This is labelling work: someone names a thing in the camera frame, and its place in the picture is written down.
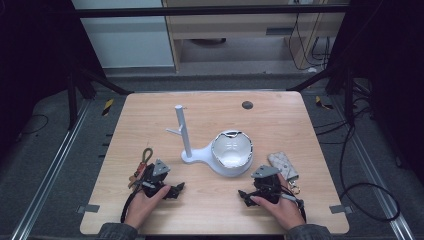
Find person's left hand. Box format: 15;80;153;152
124;184;172;230

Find right hand-held gripper cable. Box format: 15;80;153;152
281;191;307;224

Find person's right hand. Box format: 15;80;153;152
249;173;306;232

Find black metal stand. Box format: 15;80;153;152
286;64;356;126
64;66;134;131

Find wooden desk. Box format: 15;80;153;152
162;0;351;73

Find white key holder with bowl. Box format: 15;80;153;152
165;104;254;178

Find white quilted key pouch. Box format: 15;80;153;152
267;151;302;196

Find grey table bracket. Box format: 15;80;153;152
329;204;353;215
77;204;101;214

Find dark curtain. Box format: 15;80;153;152
328;0;424;184
0;0;104;158

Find thin black floor cable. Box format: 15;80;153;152
19;114;49;136

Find metal floor rail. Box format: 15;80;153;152
333;96;416;240
9;99;91;240

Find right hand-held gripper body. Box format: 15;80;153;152
250;164;283;204

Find thick black floor cable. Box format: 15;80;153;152
338;123;401;223

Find keychain with green loop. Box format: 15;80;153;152
128;147;154;191

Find white cabinet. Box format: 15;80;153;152
71;0;176;69

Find black horizontal bar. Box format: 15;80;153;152
71;4;351;18

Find black and yellow tape strip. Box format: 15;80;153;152
101;98;115;117
315;95;334;110

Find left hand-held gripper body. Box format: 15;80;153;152
141;158;171;199

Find hand-held gripper cable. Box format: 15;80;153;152
120;181;143;224
281;191;307;224

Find black hanging desk cables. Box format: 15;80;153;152
288;13;331;72

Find left hand-held gripper cable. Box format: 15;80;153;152
120;181;143;224

